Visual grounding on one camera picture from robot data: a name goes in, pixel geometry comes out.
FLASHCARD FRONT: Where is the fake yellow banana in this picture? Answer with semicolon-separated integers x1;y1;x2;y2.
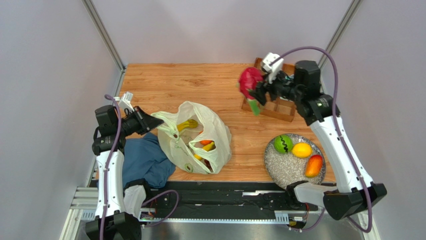
177;119;199;133

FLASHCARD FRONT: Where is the fake orange mango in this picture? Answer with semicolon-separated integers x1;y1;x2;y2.
304;154;324;178

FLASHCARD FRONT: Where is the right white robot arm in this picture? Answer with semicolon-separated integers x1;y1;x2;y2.
241;58;388;220

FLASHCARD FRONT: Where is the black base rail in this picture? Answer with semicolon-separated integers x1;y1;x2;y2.
139;181;319;228

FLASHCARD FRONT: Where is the fake red dragon fruit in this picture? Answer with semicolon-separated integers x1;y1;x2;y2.
237;66;264;114

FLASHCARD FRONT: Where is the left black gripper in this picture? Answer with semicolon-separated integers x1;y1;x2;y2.
115;106;163;138

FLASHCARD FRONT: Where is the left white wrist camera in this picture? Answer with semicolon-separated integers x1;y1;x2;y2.
114;91;134;115

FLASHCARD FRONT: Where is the brown wooden divider tray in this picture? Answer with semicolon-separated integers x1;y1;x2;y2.
240;57;297;123

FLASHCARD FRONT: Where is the fake orange fruit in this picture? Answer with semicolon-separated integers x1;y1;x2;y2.
199;140;214;146

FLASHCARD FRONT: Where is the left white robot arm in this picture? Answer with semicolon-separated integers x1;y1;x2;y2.
85;105;163;240

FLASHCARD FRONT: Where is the fake green watermelon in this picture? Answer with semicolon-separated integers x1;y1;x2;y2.
273;134;294;154

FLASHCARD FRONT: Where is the speckled ceramic plate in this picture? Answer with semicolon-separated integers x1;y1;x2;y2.
263;133;327;189

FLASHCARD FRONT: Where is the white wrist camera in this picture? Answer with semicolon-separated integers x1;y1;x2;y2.
260;52;284;84
114;91;134;115

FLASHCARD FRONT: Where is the translucent yellowish plastic bag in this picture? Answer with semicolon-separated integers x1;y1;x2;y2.
153;101;232;175

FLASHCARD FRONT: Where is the blue cloth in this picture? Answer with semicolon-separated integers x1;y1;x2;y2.
122;132;176;189

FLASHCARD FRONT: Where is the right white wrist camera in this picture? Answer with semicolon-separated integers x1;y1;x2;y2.
260;52;284;84

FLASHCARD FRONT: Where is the fake yellow lemon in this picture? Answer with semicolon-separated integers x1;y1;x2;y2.
291;142;313;159

